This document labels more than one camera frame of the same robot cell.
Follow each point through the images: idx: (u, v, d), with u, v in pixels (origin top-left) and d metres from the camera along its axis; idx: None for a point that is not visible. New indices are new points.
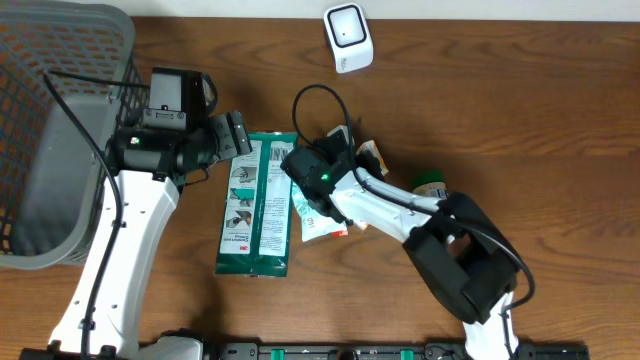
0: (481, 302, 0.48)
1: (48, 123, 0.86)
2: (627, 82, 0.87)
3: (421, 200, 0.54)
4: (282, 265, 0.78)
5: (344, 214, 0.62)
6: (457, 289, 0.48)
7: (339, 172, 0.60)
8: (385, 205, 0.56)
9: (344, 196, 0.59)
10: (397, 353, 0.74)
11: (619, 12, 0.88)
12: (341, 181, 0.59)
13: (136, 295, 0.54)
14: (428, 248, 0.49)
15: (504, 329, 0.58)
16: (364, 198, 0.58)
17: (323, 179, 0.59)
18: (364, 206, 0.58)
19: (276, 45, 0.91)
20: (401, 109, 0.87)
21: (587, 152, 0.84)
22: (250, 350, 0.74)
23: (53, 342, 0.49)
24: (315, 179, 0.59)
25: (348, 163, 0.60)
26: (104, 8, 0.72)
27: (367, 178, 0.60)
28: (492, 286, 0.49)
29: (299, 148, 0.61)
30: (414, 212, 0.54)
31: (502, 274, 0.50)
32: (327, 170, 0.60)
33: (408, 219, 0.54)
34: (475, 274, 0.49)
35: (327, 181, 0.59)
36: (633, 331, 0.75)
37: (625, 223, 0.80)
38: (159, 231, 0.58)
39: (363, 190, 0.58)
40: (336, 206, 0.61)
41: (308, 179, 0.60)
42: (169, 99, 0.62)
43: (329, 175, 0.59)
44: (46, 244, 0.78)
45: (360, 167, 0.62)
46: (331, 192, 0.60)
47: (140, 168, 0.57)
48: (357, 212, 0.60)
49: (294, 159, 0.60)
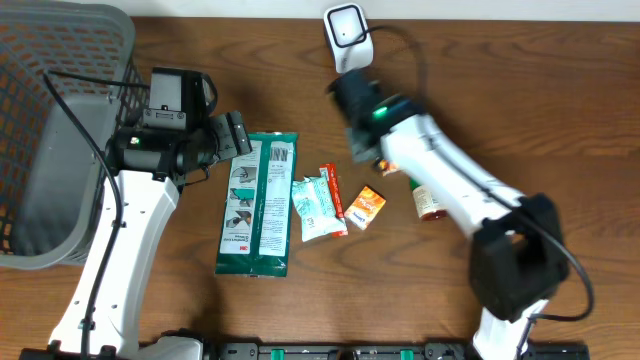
0: (522, 306, 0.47)
1: (49, 123, 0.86)
2: (627, 82, 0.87)
3: (501, 191, 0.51)
4: (282, 265, 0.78)
5: (393, 159, 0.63)
6: (509, 290, 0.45)
7: (397, 110, 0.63)
8: (455, 176, 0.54)
9: (405, 144, 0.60)
10: (397, 353, 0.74)
11: (619, 12, 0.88)
12: (405, 126, 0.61)
13: (136, 295, 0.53)
14: (502, 248, 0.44)
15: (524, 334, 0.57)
16: (426, 154, 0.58)
17: (379, 112, 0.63)
18: (433, 163, 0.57)
19: (276, 45, 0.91)
20: None
21: (587, 152, 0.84)
22: (250, 350, 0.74)
23: (53, 342, 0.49)
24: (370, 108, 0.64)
25: (406, 100, 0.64)
26: (104, 8, 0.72)
27: (433, 135, 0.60)
28: (541, 293, 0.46)
29: (356, 73, 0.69)
30: (489, 198, 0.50)
31: (554, 284, 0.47)
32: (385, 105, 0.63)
33: (481, 204, 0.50)
34: (531, 279, 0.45)
35: (379, 118, 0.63)
36: (633, 331, 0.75)
37: (625, 223, 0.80)
38: (159, 231, 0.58)
39: (429, 148, 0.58)
40: (386, 145, 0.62)
41: (360, 107, 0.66)
42: (169, 99, 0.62)
43: (384, 111, 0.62)
44: (46, 244, 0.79)
45: (426, 116, 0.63)
46: (389, 135, 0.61)
47: (139, 168, 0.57)
48: (410, 164, 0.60)
49: (350, 83, 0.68)
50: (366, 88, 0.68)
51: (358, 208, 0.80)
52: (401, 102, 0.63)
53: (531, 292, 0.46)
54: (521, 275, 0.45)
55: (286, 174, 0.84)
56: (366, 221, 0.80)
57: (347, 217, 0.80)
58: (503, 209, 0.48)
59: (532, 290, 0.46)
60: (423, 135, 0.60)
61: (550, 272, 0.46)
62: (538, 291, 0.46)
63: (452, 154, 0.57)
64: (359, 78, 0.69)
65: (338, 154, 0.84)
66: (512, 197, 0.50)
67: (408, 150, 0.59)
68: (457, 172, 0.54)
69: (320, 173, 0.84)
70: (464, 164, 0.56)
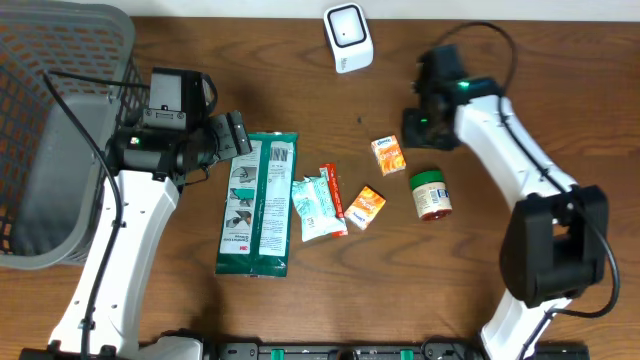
0: (545, 288, 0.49)
1: (49, 123, 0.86)
2: (627, 82, 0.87)
3: (557, 172, 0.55)
4: (282, 265, 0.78)
5: (459, 130, 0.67)
6: (533, 266, 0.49)
7: (480, 88, 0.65)
8: (518, 152, 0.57)
9: (478, 117, 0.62)
10: (397, 353, 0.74)
11: (619, 12, 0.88)
12: (482, 102, 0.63)
13: (136, 294, 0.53)
14: (541, 221, 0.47)
15: (537, 329, 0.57)
16: (497, 130, 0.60)
17: (463, 86, 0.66)
18: (500, 136, 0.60)
19: (276, 45, 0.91)
20: (401, 109, 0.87)
21: (588, 152, 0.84)
22: (250, 350, 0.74)
23: (53, 342, 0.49)
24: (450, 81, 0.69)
25: (490, 81, 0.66)
26: (104, 8, 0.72)
27: (509, 115, 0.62)
28: (564, 282, 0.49)
29: (451, 49, 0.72)
30: (543, 179, 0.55)
31: (582, 279, 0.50)
32: (469, 81, 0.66)
33: (535, 181, 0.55)
34: (557, 263, 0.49)
35: (463, 90, 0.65)
36: (633, 331, 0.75)
37: (625, 223, 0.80)
38: (159, 231, 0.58)
39: (500, 124, 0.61)
40: (458, 117, 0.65)
41: (442, 79, 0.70)
42: (169, 99, 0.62)
43: (468, 86, 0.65)
44: (46, 244, 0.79)
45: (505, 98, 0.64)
46: (465, 105, 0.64)
47: (139, 168, 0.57)
48: (472, 129, 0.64)
49: (441, 57, 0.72)
50: (456, 64, 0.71)
51: (358, 208, 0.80)
52: (485, 83, 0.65)
53: (556, 275, 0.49)
54: (550, 256, 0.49)
55: (286, 174, 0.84)
56: (366, 221, 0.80)
57: (347, 217, 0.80)
58: (554, 189, 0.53)
59: (556, 272, 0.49)
60: (497, 110, 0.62)
61: (580, 263, 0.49)
62: (563, 277, 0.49)
63: (520, 132, 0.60)
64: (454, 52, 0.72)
65: (338, 154, 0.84)
66: (567, 182, 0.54)
67: (479, 123, 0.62)
68: (521, 149, 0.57)
69: (320, 173, 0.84)
70: (525, 140, 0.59)
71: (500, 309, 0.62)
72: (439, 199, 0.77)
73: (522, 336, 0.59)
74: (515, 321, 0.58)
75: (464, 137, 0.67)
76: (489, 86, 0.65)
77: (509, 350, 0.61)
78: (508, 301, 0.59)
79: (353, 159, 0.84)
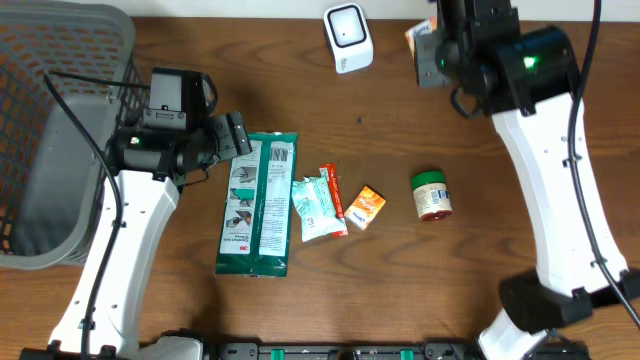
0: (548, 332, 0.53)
1: (49, 123, 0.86)
2: (627, 83, 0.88)
3: (607, 257, 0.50)
4: (282, 265, 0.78)
5: (500, 126, 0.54)
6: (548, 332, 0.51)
7: (548, 60, 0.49)
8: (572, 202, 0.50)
9: (537, 146, 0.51)
10: (397, 353, 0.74)
11: (619, 12, 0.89)
12: (551, 107, 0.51)
13: (136, 295, 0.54)
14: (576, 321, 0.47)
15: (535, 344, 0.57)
16: (561, 172, 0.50)
17: (528, 63, 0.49)
18: (560, 185, 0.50)
19: (276, 45, 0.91)
20: (401, 110, 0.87)
21: (587, 152, 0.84)
22: (250, 350, 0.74)
23: (53, 342, 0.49)
24: (488, 35, 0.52)
25: (559, 43, 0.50)
26: (104, 8, 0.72)
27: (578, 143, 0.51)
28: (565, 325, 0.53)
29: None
30: (595, 265, 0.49)
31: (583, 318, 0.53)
32: (534, 53, 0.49)
33: (586, 267, 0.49)
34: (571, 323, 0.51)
35: (529, 68, 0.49)
36: (634, 331, 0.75)
37: (626, 222, 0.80)
38: (159, 231, 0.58)
39: (565, 162, 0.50)
40: (507, 118, 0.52)
41: (481, 24, 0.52)
42: (169, 99, 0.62)
43: (535, 63, 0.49)
44: (46, 244, 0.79)
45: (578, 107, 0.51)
46: (524, 115, 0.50)
47: (140, 168, 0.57)
48: (526, 160, 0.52)
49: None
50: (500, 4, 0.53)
51: (358, 208, 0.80)
52: (556, 53, 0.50)
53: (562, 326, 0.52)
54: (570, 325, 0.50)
55: (286, 174, 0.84)
56: (366, 221, 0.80)
57: (347, 217, 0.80)
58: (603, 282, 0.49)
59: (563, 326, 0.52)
60: (566, 144, 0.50)
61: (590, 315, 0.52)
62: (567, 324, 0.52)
63: (583, 180, 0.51)
64: None
65: (338, 154, 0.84)
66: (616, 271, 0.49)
67: (534, 151, 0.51)
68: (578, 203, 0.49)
69: (320, 173, 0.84)
70: (587, 197, 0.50)
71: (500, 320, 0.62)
72: (439, 200, 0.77)
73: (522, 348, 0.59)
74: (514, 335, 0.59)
75: (500, 132, 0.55)
76: (559, 60, 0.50)
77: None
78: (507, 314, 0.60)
79: (353, 159, 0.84)
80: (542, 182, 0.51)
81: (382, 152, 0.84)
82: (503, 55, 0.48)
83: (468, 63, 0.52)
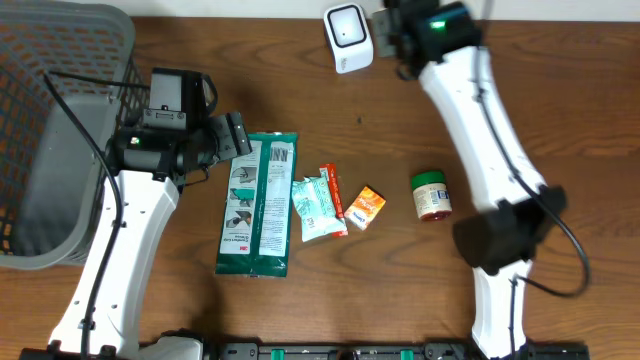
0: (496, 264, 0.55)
1: (49, 124, 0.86)
2: (627, 82, 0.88)
3: (525, 174, 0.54)
4: (282, 265, 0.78)
5: (426, 80, 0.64)
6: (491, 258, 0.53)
7: (454, 21, 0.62)
8: (485, 129, 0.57)
9: (451, 87, 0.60)
10: (397, 353, 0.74)
11: (619, 12, 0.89)
12: (457, 59, 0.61)
13: (136, 295, 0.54)
14: (505, 230, 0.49)
15: (514, 304, 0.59)
16: (473, 106, 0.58)
17: (434, 25, 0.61)
18: (473, 117, 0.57)
19: (276, 45, 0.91)
20: (401, 110, 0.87)
21: (587, 152, 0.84)
22: (250, 351, 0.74)
23: (53, 342, 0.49)
24: (416, 7, 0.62)
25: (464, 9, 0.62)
26: (104, 8, 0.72)
27: (486, 84, 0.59)
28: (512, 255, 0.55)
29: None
30: (513, 180, 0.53)
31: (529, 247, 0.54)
32: (441, 16, 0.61)
33: (505, 182, 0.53)
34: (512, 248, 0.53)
35: (439, 33, 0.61)
36: (634, 331, 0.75)
37: (625, 222, 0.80)
38: (159, 231, 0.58)
39: (476, 98, 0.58)
40: (429, 70, 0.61)
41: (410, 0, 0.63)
42: (169, 99, 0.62)
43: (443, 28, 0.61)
44: (46, 244, 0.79)
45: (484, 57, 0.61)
46: (437, 64, 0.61)
47: (140, 168, 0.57)
48: (447, 102, 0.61)
49: None
50: None
51: (358, 208, 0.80)
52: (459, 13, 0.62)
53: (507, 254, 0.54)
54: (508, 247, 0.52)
55: (286, 174, 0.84)
56: (366, 221, 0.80)
57: (347, 217, 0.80)
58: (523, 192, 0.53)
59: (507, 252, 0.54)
60: (474, 84, 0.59)
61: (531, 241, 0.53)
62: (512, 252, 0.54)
63: (495, 112, 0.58)
64: None
65: (338, 154, 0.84)
66: (535, 184, 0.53)
67: (448, 92, 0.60)
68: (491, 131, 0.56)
69: (320, 173, 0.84)
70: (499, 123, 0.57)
71: (477, 306, 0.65)
72: (439, 200, 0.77)
73: (503, 317, 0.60)
74: (489, 301, 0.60)
75: (427, 86, 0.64)
76: (464, 26, 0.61)
77: (501, 337, 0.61)
78: (480, 286, 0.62)
79: (353, 159, 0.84)
80: (461, 116, 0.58)
81: (383, 152, 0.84)
82: (420, 25, 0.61)
83: (396, 28, 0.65)
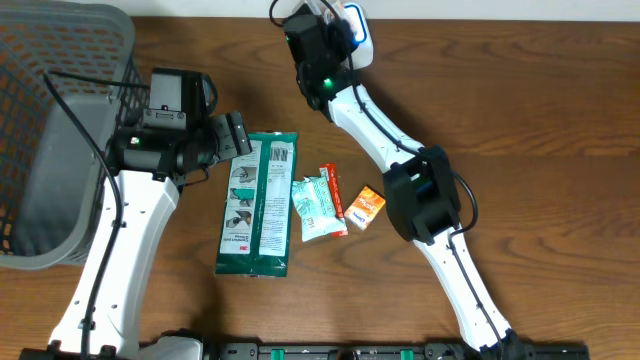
0: (424, 226, 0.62)
1: (48, 123, 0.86)
2: (626, 82, 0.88)
3: (407, 141, 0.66)
4: (282, 265, 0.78)
5: (333, 116, 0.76)
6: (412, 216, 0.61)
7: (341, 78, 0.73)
8: (373, 127, 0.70)
9: (342, 109, 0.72)
10: (397, 353, 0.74)
11: (620, 12, 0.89)
12: (344, 92, 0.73)
13: (135, 294, 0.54)
14: (402, 183, 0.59)
15: (465, 275, 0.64)
16: (361, 117, 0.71)
17: (326, 83, 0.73)
18: (362, 124, 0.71)
19: (276, 45, 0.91)
20: (401, 109, 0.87)
21: (587, 152, 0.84)
22: (250, 350, 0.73)
23: (53, 342, 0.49)
24: (316, 72, 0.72)
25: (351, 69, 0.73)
26: (104, 8, 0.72)
27: (366, 101, 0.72)
28: (436, 215, 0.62)
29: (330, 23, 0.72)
30: (398, 149, 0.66)
31: (448, 208, 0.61)
32: (332, 75, 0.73)
33: (392, 153, 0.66)
34: (427, 207, 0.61)
35: (330, 87, 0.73)
36: (634, 330, 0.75)
37: (625, 222, 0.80)
38: (159, 231, 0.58)
39: (361, 110, 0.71)
40: (330, 108, 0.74)
41: (311, 65, 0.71)
42: (169, 99, 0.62)
43: (333, 85, 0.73)
44: (46, 244, 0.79)
45: (359, 85, 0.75)
46: (332, 100, 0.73)
47: (140, 168, 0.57)
48: (346, 120, 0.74)
49: (309, 41, 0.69)
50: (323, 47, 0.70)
51: (358, 208, 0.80)
52: (343, 71, 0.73)
53: (428, 214, 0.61)
54: (419, 204, 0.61)
55: (286, 174, 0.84)
56: (366, 221, 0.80)
57: (347, 217, 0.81)
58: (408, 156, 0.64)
59: (426, 212, 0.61)
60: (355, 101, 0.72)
61: (443, 199, 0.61)
62: (431, 211, 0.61)
63: (375, 112, 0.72)
64: (315, 32, 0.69)
65: (338, 154, 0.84)
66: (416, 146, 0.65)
67: (343, 112, 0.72)
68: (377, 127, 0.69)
69: (320, 173, 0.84)
70: (380, 119, 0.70)
71: (454, 307, 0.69)
72: None
73: (468, 297, 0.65)
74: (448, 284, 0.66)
75: (336, 120, 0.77)
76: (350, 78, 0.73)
77: (480, 323, 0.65)
78: (440, 275, 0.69)
79: (352, 159, 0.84)
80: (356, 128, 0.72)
81: None
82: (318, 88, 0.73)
83: (303, 87, 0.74)
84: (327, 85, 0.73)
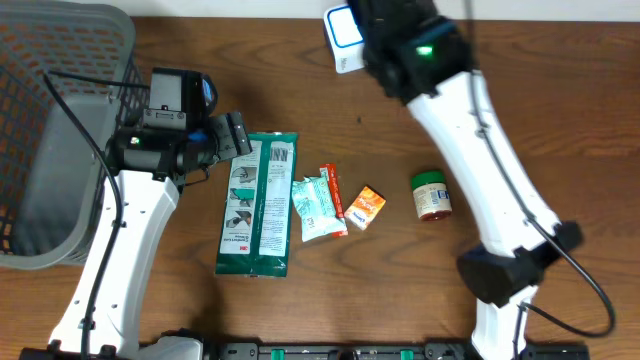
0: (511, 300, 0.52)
1: (48, 123, 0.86)
2: (626, 82, 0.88)
3: (538, 211, 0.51)
4: (282, 265, 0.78)
5: (428, 112, 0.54)
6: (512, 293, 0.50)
7: (441, 44, 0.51)
8: (492, 166, 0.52)
9: (448, 125, 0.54)
10: (397, 353, 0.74)
11: (619, 12, 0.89)
12: (453, 89, 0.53)
13: (136, 294, 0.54)
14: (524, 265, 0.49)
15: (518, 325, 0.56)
16: (476, 142, 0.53)
17: (423, 51, 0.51)
18: (478, 157, 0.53)
19: (276, 45, 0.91)
20: (401, 110, 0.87)
21: (587, 152, 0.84)
22: (250, 350, 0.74)
23: (53, 342, 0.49)
24: (390, 27, 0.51)
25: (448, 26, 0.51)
26: (104, 8, 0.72)
27: (488, 124, 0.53)
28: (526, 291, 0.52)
29: None
30: (528, 223, 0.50)
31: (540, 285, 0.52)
32: (432, 41, 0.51)
33: (519, 225, 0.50)
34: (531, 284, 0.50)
35: (426, 57, 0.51)
36: (633, 330, 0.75)
37: (625, 222, 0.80)
38: (159, 231, 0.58)
39: (479, 132, 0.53)
40: (424, 107, 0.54)
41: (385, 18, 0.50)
42: (169, 99, 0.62)
43: (430, 51, 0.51)
44: (46, 244, 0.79)
45: (476, 79, 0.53)
46: (429, 97, 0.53)
47: (140, 168, 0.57)
48: (446, 141, 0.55)
49: None
50: None
51: (358, 208, 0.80)
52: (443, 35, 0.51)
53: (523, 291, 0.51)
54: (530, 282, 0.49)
55: (286, 174, 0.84)
56: (366, 221, 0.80)
57: (347, 217, 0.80)
58: (538, 237, 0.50)
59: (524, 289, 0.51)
60: (473, 117, 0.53)
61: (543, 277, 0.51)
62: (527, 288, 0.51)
63: (499, 146, 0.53)
64: None
65: (338, 154, 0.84)
66: (550, 225, 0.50)
67: (450, 129, 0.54)
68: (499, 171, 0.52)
69: (320, 173, 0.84)
70: (503, 156, 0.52)
71: (479, 318, 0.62)
72: (439, 200, 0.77)
73: (507, 334, 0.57)
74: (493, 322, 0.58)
75: (430, 122, 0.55)
76: (450, 45, 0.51)
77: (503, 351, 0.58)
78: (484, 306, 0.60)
79: (353, 159, 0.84)
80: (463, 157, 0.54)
81: (383, 152, 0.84)
82: (406, 55, 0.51)
83: (378, 55, 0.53)
84: (419, 47, 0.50)
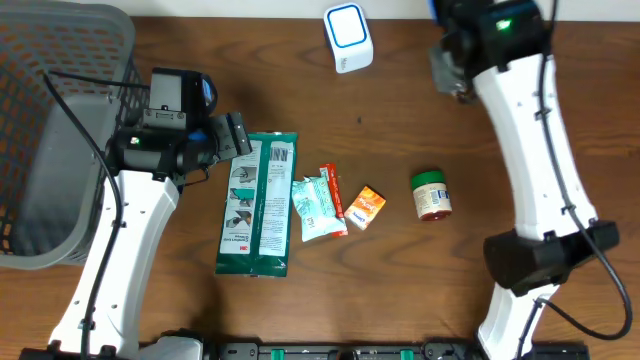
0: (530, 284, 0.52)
1: (48, 123, 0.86)
2: (626, 82, 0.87)
3: (579, 204, 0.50)
4: (282, 265, 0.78)
5: (490, 86, 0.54)
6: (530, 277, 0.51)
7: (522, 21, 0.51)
8: (543, 149, 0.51)
9: (509, 99, 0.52)
10: (397, 353, 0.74)
11: (619, 12, 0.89)
12: (521, 66, 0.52)
13: (136, 294, 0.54)
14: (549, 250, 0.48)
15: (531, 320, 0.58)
16: (532, 123, 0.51)
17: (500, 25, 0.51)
18: (531, 135, 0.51)
19: (276, 45, 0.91)
20: (401, 110, 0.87)
21: (587, 152, 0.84)
22: (250, 350, 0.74)
23: (53, 342, 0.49)
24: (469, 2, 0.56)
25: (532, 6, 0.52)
26: (104, 8, 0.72)
27: (550, 108, 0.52)
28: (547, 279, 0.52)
29: None
30: (565, 212, 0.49)
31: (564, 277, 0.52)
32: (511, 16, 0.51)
33: (555, 212, 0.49)
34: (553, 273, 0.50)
35: (504, 30, 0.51)
36: (634, 331, 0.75)
37: (625, 222, 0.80)
38: (159, 231, 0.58)
39: (536, 116, 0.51)
40: (489, 80, 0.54)
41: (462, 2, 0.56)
42: (169, 99, 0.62)
43: (508, 24, 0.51)
44: (46, 244, 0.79)
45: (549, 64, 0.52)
46: (499, 71, 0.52)
47: (140, 168, 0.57)
48: (502, 114, 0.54)
49: None
50: None
51: (358, 208, 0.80)
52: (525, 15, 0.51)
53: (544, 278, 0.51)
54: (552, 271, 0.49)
55: (286, 174, 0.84)
56: (366, 221, 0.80)
57: (347, 217, 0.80)
58: (573, 226, 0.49)
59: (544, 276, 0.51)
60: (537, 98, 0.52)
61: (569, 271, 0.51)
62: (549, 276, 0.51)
63: (555, 131, 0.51)
64: None
65: (338, 154, 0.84)
66: (587, 219, 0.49)
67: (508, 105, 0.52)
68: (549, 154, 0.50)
69: (320, 173, 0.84)
70: (557, 141, 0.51)
71: (489, 312, 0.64)
72: (439, 200, 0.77)
73: (516, 329, 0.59)
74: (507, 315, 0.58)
75: (489, 96, 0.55)
76: (531, 23, 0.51)
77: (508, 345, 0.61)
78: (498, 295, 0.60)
79: (353, 159, 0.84)
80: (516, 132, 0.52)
81: (383, 152, 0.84)
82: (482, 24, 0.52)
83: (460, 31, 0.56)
84: (498, 21, 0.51)
